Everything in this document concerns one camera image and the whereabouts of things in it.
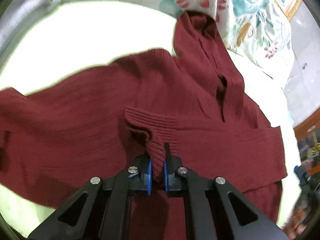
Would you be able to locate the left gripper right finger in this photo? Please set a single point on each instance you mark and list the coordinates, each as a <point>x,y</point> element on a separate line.
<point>173,185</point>

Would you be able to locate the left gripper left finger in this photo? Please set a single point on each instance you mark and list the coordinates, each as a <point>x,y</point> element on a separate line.
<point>140,175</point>

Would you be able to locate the dark red knit sweater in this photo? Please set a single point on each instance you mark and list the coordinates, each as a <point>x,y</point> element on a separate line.
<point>69,146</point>

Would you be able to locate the light green bed sheet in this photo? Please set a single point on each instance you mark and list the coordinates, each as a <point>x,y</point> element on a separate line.
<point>83,34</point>

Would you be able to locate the white floral quilt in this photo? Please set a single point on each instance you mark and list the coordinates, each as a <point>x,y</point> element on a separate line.
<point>255,29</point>

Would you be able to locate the grey folded towel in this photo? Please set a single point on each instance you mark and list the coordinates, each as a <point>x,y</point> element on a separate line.
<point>18,18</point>

